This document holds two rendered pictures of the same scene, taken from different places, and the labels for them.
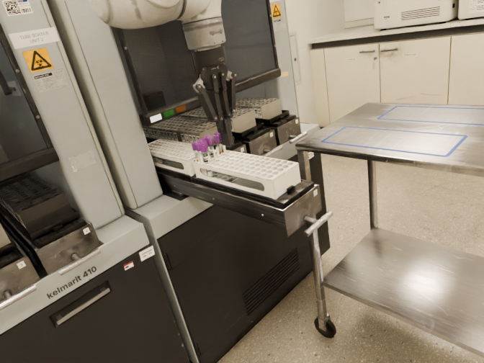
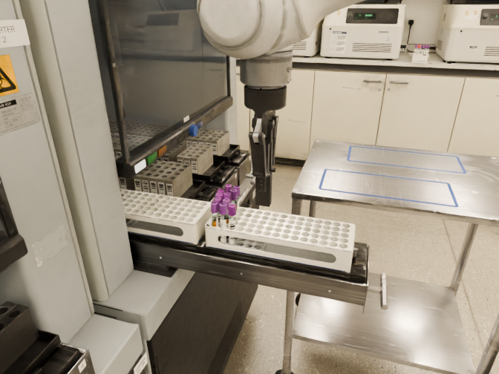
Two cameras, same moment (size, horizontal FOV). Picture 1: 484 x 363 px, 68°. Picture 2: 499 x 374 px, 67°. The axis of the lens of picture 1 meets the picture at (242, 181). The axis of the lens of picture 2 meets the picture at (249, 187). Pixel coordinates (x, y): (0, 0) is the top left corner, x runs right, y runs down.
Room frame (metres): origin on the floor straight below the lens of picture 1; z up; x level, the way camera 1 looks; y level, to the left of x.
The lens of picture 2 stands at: (0.33, 0.40, 1.28)
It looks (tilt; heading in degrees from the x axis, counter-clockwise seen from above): 26 degrees down; 327
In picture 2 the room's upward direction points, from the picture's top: straight up
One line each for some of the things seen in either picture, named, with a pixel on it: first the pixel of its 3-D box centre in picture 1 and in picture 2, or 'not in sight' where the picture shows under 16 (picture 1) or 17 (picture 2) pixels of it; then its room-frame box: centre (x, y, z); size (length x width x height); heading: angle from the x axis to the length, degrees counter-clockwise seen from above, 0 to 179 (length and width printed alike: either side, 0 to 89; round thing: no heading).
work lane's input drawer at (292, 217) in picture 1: (214, 181); (219, 247); (0.95, 0.08, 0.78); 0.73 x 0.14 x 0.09; 40
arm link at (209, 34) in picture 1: (204, 34); (265, 68); (0.88, 0.01, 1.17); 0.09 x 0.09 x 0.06
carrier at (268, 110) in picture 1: (269, 109); (220, 144); (1.37, -0.16, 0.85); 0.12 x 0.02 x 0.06; 129
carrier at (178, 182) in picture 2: (211, 136); (180, 182); (1.18, 0.07, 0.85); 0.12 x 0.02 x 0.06; 131
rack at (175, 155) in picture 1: (174, 157); (145, 215); (1.09, 0.19, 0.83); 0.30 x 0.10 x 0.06; 40
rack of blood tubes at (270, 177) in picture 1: (243, 173); (279, 237); (0.85, -0.01, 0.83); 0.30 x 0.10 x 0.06; 40
